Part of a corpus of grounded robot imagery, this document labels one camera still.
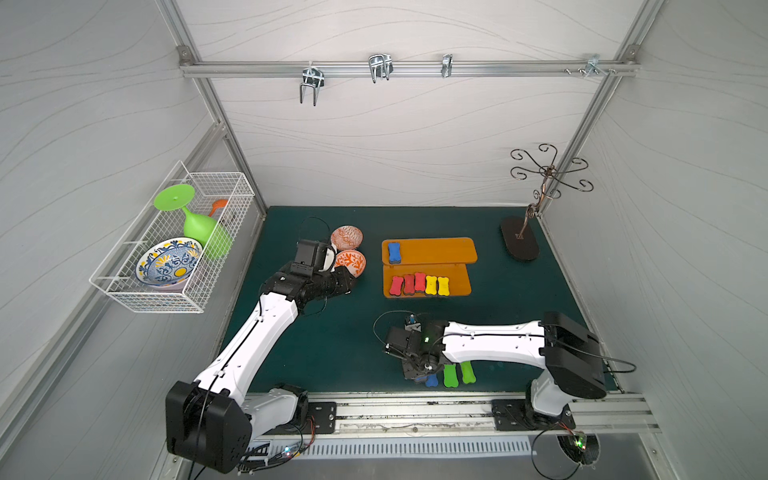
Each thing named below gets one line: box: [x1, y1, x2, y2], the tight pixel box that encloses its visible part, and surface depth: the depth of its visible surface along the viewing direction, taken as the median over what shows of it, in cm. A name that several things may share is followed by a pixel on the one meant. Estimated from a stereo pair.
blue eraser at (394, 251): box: [388, 242, 401, 264], surface depth 92 cm
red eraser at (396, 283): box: [389, 276, 403, 296], surface depth 98 cm
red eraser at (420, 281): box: [414, 272, 426, 292], surface depth 98 cm
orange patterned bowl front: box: [334, 250, 366, 278], surface depth 103 cm
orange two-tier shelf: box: [382, 237, 478, 298], surface depth 94 cm
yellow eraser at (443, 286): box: [438, 276, 450, 296], surface depth 96 cm
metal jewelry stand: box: [500, 144, 594, 262], surface depth 106 cm
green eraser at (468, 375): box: [461, 361, 477, 384], surface depth 80 cm
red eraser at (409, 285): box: [404, 274, 415, 295], surface depth 98 cm
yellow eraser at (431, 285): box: [425, 275, 437, 295], surface depth 98 cm
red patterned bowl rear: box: [330, 225, 364, 251], surface depth 111 cm
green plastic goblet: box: [154, 183, 233, 260], surface depth 64 cm
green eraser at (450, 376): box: [444, 364, 459, 388], surface depth 80 cm
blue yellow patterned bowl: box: [135, 237, 203, 287], surface depth 63 cm
